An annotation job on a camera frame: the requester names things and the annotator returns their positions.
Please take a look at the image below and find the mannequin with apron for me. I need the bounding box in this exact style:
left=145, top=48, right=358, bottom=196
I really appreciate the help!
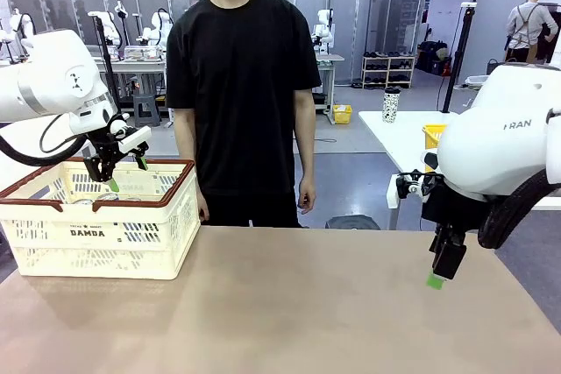
left=503, top=0, right=560, bottom=64

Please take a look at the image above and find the black tripod stand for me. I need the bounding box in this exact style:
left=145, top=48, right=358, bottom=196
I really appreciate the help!
left=94, top=14, right=124, bottom=115

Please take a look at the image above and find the white shoe rack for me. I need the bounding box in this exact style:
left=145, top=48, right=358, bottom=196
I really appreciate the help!
left=361, top=54, right=416, bottom=89

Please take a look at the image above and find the white side table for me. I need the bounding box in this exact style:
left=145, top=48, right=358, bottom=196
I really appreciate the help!
left=358, top=109, right=561, bottom=231

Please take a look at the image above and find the black pole with white top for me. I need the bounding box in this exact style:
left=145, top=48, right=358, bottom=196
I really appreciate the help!
left=440, top=2, right=479, bottom=115

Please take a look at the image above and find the person's right forearm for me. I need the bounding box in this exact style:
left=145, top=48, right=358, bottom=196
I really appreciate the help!
left=178, top=145, right=207, bottom=205

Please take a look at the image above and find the yellow plastic basket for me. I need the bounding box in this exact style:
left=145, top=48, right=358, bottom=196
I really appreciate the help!
left=422, top=123, right=449, bottom=173

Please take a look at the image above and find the black-spotted white tumbler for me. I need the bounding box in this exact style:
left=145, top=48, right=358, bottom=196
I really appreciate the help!
left=381, top=87, right=402, bottom=123

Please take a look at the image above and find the cluttered background table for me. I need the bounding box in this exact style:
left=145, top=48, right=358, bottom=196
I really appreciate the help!
left=453, top=82, right=492, bottom=106

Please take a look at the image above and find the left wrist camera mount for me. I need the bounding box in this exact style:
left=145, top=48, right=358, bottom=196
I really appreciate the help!
left=109, top=118, right=153, bottom=152

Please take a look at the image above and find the dark metal stand base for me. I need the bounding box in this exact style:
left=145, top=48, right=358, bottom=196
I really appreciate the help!
left=324, top=214, right=381, bottom=230

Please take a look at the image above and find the person's left forearm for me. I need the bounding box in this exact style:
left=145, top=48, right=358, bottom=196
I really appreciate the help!
left=294, top=128, right=317, bottom=182

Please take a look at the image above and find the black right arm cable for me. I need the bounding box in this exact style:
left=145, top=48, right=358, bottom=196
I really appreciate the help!
left=477, top=167, right=561, bottom=251

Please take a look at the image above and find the dark grey wire basket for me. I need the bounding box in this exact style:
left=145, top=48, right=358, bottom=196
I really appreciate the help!
left=486, top=57, right=510, bottom=75

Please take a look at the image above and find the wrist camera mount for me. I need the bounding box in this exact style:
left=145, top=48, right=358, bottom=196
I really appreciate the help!
left=385, top=170, right=444, bottom=209
left=109, top=118, right=153, bottom=152

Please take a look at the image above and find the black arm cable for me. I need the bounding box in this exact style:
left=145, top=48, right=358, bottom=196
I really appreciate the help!
left=477, top=167, right=561, bottom=251
left=0, top=113, right=89, bottom=168

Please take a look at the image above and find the grey step stool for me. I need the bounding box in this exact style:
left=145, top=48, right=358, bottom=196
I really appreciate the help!
left=132, top=93, right=161, bottom=129

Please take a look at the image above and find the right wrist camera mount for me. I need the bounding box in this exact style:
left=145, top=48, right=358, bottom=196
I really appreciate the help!
left=385, top=170, right=444, bottom=209

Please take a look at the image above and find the cream basket with brown handles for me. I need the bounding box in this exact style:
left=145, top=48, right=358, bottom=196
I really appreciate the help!
left=0, top=158, right=202, bottom=281

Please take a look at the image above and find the person's left hand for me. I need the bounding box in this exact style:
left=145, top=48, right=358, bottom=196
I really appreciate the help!
left=296, top=177, right=317, bottom=215

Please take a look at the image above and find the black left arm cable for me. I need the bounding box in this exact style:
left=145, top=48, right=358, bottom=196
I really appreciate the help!
left=0, top=113, right=89, bottom=168

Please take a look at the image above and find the black bags pile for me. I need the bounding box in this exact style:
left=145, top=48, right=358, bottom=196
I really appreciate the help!
left=415, top=39, right=451, bottom=76

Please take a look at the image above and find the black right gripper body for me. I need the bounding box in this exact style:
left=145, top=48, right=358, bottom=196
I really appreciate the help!
left=421, top=183, right=487, bottom=239

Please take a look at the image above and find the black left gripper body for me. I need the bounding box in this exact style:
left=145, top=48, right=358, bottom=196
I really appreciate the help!
left=85, top=114, right=135, bottom=166

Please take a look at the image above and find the small yellow floor crate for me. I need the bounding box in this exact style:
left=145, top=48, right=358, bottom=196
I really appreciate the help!
left=332, top=104, right=353, bottom=124

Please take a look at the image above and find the clear plastic box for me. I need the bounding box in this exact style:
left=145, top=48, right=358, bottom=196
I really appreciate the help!
left=124, top=44, right=153, bottom=60

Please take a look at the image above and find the person in black T-shirt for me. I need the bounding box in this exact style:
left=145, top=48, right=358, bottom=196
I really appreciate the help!
left=165, top=0, right=323, bottom=229

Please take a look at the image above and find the white table beside basket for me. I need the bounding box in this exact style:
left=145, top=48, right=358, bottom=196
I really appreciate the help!
left=0, top=111, right=131, bottom=191

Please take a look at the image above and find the white background workbench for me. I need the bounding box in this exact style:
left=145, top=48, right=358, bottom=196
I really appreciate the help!
left=313, top=53, right=345, bottom=112
left=94, top=56, right=170, bottom=115

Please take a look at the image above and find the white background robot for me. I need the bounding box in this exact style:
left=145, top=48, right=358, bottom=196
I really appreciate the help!
left=8, top=8, right=39, bottom=42
left=142, top=9, right=173, bottom=49
left=87, top=10, right=122, bottom=46
left=310, top=8, right=335, bottom=54

